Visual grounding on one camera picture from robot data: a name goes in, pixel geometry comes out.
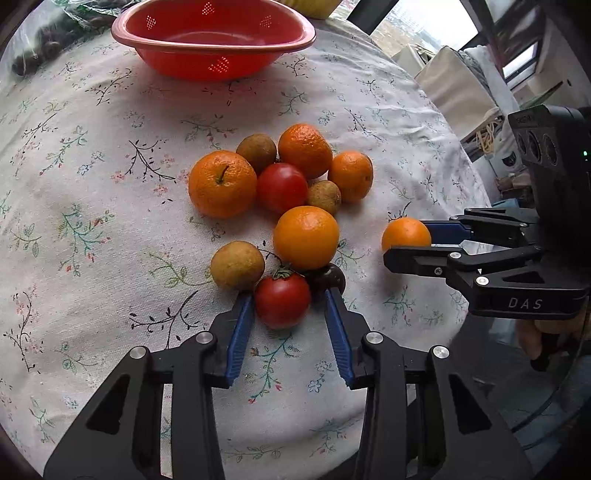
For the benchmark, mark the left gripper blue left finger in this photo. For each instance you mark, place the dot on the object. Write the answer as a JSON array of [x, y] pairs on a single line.
[[117, 433]]

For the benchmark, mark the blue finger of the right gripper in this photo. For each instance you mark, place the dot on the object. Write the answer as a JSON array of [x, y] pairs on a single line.
[[429, 263], [504, 227]]

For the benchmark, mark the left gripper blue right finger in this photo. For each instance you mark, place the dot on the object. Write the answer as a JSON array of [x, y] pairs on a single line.
[[419, 402]]

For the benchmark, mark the lone front orange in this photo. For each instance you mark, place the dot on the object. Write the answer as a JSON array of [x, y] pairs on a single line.
[[406, 232]]

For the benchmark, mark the dark cherry tomato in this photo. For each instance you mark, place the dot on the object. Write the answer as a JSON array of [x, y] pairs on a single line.
[[323, 279]]

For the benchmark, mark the brown longan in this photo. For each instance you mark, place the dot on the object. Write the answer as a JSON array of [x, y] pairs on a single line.
[[326, 195], [259, 150], [237, 265]]

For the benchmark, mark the smooth orange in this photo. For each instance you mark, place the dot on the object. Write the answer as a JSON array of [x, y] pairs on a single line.
[[306, 238]]

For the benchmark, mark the small red tomato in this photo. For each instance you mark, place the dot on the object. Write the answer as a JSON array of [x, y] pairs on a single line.
[[282, 301]]

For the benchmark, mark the bumpy top mandarin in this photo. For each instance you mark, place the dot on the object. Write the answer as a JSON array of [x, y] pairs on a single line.
[[304, 147]]

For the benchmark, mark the central red tomato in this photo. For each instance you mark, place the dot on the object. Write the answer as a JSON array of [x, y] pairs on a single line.
[[281, 187]]

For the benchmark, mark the mandarin with stem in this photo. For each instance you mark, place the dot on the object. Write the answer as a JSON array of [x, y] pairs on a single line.
[[222, 185]]

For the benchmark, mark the right hand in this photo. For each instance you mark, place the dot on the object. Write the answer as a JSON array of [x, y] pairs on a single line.
[[529, 332]]

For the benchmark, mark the white cloth on rack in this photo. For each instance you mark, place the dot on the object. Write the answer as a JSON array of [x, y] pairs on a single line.
[[468, 89]]

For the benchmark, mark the floral white tablecloth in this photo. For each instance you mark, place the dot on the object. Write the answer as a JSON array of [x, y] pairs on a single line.
[[102, 250]]

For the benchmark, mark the yellow foil container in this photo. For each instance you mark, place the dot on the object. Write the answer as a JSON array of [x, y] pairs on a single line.
[[314, 9]]

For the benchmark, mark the red plastic colander bowl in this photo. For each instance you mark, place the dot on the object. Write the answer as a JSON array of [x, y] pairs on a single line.
[[212, 41]]

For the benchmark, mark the clear plastic bag of chestnuts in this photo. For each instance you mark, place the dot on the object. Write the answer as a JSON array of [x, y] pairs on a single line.
[[39, 31]]

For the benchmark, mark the black window frame post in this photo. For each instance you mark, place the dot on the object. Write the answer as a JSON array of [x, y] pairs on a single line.
[[368, 14]]

